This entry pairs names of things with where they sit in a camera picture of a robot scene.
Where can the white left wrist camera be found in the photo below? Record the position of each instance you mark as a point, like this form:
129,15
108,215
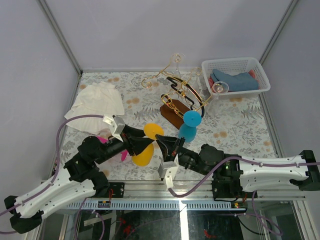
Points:
116,125

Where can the white plastic basket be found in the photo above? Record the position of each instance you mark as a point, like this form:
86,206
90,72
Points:
234,66

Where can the gold wire wine glass rack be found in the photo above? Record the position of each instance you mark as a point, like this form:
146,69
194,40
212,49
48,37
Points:
181,97

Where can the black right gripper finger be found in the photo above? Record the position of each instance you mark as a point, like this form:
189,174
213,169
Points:
177,142
167,152

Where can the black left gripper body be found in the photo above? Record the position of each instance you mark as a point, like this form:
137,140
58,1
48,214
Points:
115,146

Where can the aluminium mounting rail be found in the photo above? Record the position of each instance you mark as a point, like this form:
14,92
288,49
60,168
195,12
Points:
156,190

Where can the white cloth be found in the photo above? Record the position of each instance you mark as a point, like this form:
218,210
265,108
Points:
96,99

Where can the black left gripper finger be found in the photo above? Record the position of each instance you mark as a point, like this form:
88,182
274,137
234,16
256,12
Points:
138,144
128,130

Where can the blue plastic wine glass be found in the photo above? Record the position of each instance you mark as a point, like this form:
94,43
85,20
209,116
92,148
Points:
188,130

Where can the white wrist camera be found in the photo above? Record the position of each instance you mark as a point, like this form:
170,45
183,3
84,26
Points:
167,171
116,125

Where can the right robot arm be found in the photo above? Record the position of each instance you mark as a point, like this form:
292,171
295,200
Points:
234,176

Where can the blue cloth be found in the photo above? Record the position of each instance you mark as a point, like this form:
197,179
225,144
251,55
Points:
240,81

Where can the pink plastic wine glass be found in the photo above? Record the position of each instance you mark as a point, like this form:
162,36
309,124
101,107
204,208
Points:
124,153

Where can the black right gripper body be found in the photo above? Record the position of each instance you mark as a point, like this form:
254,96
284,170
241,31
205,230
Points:
188,158

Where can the ribbed clear wine glass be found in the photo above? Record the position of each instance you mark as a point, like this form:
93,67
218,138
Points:
177,58

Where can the slotted cable duct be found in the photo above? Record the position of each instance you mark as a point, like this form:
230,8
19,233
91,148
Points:
168,205

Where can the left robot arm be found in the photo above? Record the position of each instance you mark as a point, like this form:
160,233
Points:
78,178

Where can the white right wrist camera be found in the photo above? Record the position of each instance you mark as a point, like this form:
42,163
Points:
167,171

